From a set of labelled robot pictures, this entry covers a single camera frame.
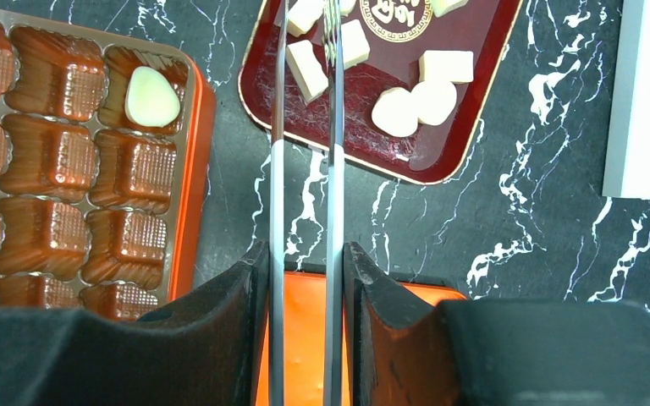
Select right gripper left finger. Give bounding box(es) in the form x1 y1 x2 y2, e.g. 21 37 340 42
0 242 269 405

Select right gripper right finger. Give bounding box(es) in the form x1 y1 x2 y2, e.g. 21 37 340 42
344 243 650 405

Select metal tongs with white handle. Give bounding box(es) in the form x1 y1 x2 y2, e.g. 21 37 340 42
267 0 346 406

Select oval white chocolate piece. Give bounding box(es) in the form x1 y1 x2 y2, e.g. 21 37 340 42
124 66 180 128

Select rectangular white chocolate piece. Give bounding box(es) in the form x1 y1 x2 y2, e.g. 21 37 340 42
285 40 328 103

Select orange chocolate box with tray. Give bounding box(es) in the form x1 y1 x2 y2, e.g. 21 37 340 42
0 9 216 320

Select round white chocolate piece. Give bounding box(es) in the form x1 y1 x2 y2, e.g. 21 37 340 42
372 87 418 138

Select square white chocolate piece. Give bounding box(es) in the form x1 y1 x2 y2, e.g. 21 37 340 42
418 50 474 84

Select dark red chocolate tray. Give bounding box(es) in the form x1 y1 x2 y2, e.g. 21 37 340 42
238 1 523 185

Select orange box lid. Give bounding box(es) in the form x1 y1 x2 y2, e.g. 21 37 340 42
255 271 466 406

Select white board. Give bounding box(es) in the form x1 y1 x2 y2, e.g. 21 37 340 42
602 0 650 200

